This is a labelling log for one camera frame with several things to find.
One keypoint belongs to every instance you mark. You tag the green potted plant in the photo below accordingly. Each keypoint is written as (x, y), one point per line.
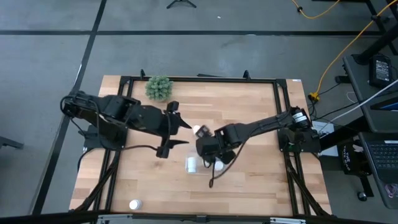
(159, 88)

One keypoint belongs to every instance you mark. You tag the black power adapter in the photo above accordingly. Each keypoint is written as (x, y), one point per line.
(380, 71)

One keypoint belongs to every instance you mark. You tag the black desk leg beam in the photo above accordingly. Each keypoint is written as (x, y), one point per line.
(379, 45)

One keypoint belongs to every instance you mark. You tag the black metal table frame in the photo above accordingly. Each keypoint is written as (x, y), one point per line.
(202, 80)

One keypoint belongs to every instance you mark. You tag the black caster wheel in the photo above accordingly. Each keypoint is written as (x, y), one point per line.
(361, 196)

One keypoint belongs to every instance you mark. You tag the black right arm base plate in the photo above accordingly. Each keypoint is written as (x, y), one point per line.
(286, 146)

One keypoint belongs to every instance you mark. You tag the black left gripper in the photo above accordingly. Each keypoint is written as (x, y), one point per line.
(171, 124)

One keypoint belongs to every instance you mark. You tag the clear plastic basket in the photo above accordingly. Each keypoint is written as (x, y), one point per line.
(202, 170)

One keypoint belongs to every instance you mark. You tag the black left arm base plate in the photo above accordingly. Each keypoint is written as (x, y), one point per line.
(93, 141)

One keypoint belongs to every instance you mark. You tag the dark laptop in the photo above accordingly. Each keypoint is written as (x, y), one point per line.
(384, 158)

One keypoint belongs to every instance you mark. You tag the black bag white lettering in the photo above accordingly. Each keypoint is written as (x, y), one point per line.
(349, 161)

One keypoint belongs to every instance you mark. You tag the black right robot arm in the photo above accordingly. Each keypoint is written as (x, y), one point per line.
(264, 124)

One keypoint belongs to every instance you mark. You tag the white ball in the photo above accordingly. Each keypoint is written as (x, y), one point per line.
(219, 165)

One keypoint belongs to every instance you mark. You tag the white paper sheet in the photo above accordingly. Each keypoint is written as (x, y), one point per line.
(325, 127)

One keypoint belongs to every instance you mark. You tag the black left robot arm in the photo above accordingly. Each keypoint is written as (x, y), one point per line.
(115, 109)

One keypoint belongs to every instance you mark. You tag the black tripod stand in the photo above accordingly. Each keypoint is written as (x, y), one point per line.
(182, 2)

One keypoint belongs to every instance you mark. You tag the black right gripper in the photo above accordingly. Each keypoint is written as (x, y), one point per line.
(208, 147)

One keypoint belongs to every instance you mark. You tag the black side desk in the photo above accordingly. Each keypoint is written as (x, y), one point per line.
(360, 81)

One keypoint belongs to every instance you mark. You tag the black furniture foot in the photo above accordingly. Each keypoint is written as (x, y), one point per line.
(9, 142)

